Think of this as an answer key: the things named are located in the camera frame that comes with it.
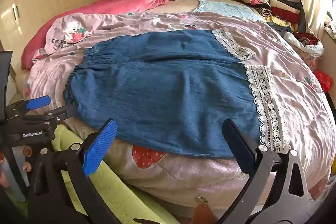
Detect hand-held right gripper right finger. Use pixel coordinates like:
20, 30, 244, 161
218, 118, 315, 224

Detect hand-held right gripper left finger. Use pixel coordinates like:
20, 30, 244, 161
28, 118, 124, 224

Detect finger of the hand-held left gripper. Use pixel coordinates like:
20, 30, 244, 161
7, 95, 51, 119
43, 104, 79, 123

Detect blue denim pants lace trim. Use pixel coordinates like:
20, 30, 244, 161
63, 29, 292, 157

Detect green fleece blanket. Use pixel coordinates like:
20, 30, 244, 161
51, 124, 168, 224

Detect pink strawberry print duvet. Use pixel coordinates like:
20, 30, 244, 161
25, 0, 336, 203

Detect red bag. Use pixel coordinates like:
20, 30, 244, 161
314, 70, 334, 93

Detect coral pink blanket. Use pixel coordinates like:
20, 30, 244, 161
21, 0, 170, 69

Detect white plastic bag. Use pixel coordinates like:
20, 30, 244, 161
283, 31, 324, 58

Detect light blue cloth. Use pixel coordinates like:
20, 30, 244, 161
194, 0, 265, 22

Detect pile of folded clothes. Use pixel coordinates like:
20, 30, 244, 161
238, 0, 306, 33

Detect clothes on windowsill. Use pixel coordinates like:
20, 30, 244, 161
324, 11, 336, 39

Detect beige pillow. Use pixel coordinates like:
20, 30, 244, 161
147, 0, 200, 15

